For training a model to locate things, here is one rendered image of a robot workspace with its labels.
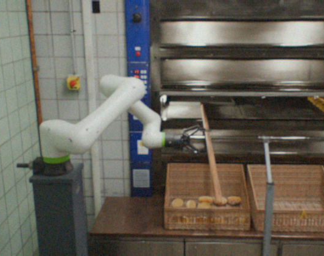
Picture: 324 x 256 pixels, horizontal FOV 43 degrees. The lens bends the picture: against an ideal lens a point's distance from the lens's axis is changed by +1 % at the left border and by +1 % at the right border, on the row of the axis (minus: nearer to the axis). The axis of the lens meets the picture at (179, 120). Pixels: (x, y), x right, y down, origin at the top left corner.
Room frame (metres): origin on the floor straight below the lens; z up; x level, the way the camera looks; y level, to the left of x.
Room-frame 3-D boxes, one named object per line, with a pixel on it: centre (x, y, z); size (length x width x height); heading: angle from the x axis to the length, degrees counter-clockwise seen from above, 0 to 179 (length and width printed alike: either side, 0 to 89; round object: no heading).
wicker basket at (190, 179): (2.57, -0.18, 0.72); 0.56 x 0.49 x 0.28; 89
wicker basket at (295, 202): (2.55, -0.77, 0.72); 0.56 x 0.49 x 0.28; 89
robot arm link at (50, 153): (1.82, 0.58, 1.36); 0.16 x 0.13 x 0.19; 54
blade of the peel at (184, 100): (3.48, -0.19, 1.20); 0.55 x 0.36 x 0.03; 89
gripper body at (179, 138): (2.30, -0.02, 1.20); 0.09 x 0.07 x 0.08; 89
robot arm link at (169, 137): (2.31, 0.06, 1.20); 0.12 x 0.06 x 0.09; 179
